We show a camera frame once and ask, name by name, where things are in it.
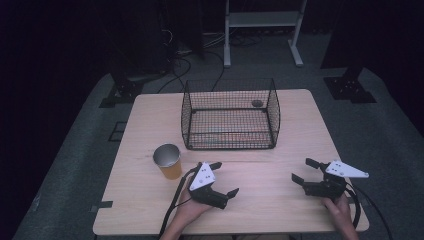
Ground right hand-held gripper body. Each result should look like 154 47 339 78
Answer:
302 160 370 202

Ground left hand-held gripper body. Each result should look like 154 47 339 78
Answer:
188 161 231 210

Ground orange paper cup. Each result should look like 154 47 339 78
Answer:
152 143 184 181

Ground black wire mesh basket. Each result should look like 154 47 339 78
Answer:
180 78 282 151

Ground person's right hand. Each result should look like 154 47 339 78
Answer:
321 193 355 229

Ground person's left hand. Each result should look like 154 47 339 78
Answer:
172 191 214 232

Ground black stand base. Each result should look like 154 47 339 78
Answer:
323 65 378 105
98 74 145 109

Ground black tape strip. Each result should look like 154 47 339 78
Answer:
89 200 114 214

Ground white metal stand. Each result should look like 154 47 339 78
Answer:
223 0 308 69

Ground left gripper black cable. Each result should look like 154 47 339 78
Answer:
158 164 203 239

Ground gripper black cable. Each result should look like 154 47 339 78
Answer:
158 164 203 239
345 182 395 240

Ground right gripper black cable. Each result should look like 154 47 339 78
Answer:
345 182 395 240

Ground black floor cable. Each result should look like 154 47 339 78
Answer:
156 55 193 95
203 49 226 93

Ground black tape frame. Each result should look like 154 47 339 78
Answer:
107 121 128 143

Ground bundle of floor cables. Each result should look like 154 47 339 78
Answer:
229 32 265 48

